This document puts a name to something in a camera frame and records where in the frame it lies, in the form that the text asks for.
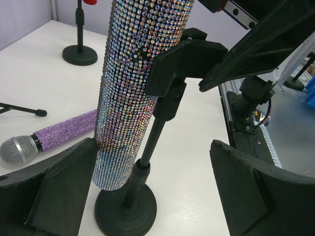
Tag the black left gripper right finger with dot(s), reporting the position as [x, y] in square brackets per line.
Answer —
[259, 199]

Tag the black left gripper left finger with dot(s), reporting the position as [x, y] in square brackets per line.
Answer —
[48, 198]

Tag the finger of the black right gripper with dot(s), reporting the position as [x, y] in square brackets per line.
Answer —
[262, 50]

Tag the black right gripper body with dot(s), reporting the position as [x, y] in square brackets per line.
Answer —
[249, 14]

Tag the purple glitter microphone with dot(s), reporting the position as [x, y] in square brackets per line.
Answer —
[21, 149]

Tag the round-base mic stand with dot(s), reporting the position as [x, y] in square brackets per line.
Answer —
[79, 54]
[132, 209]

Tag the black tripod shock-mount stand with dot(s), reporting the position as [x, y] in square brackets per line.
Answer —
[8, 107]

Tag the silver glitter microphone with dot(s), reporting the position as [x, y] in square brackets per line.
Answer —
[139, 31]

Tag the red glitter microphone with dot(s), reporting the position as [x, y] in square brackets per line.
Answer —
[90, 2]

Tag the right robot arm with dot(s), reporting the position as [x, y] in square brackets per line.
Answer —
[255, 92]

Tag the blue plastic box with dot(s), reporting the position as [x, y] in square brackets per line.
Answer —
[310, 98]

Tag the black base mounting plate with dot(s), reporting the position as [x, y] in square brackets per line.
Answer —
[241, 132]

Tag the white slotted cable duct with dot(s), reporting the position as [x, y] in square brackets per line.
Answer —
[270, 146]

